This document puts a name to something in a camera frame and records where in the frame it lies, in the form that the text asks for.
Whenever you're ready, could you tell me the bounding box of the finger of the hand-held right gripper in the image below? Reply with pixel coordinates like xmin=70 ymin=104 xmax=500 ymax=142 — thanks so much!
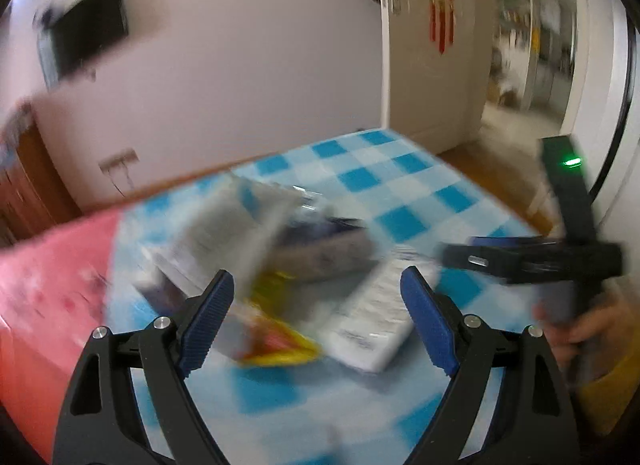
xmin=440 ymin=236 xmax=566 ymax=286

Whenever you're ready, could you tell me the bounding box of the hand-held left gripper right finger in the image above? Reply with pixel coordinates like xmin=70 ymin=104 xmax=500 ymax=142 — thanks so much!
xmin=400 ymin=266 xmax=581 ymax=465

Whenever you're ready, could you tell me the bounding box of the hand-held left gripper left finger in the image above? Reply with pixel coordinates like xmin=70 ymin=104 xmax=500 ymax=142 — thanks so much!
xmin=52 ymin=269 xmax=235 ymax=465

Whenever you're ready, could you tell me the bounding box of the silver wet wipes packet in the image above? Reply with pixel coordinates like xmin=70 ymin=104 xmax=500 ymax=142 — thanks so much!
xmin=150 ymin=179 xmax=303 ymax=296

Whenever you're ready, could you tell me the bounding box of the person's right forearm yellow sleeve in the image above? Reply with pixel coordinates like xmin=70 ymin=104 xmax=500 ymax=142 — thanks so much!
xmin=572 ymin=345 xmax=640 ymax=438

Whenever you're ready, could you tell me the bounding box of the person's right hand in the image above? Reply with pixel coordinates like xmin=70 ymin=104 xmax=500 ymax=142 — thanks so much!
xmin=532 ymin=290 xmax=636 ymax=371

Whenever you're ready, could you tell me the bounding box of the blue white carton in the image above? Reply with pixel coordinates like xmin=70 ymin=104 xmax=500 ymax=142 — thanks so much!
xmin=320 ymin=244 xmax=442 ymax=374

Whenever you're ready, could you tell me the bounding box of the yellow red snack packet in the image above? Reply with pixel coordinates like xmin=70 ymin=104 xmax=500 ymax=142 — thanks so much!
xmin=234 ymin=270 xmax=321 ymax=370

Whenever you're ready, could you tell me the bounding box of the dark blue packet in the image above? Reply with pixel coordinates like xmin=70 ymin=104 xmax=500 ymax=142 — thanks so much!
xmin=275 ymin=216 xmax=378 ymax=282

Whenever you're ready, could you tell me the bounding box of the blue checked tablecloth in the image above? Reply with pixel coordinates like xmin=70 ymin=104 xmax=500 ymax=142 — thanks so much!
xmin=102 ymin=129 xmax=566 ymax=465

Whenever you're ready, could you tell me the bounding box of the pink printed blanket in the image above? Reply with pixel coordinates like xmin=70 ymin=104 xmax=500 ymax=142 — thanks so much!
xmin=0 ymin=210 xmax=121 ymax=366

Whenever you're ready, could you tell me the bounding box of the white door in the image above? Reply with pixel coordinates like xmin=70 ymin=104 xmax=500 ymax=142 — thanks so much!
xmin=374 ymin=0 xmax=497 ymax=155

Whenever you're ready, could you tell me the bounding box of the brown wooden cabinet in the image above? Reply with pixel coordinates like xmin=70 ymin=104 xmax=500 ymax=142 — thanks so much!
xmin=0 ymin=104 xmax=82 ymax=248

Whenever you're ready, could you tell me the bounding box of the white door frame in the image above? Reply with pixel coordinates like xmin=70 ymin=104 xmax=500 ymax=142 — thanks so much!
xmin=559 ymin=0 xmax=637 ymax=226

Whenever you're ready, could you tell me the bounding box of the black outlet cable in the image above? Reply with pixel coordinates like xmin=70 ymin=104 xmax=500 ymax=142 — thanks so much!
xmin=107 ymin=168 xmax=137 ymax=196

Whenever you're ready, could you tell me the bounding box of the wall outlet strip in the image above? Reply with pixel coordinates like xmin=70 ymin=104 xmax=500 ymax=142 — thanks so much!
xmin=99 ymin=147 xmax=139 ymax=177

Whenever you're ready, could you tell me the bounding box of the black wall television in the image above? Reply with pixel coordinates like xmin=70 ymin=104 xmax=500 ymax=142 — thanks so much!
xmin=36 ymin=0 xmax=129 ymax=92

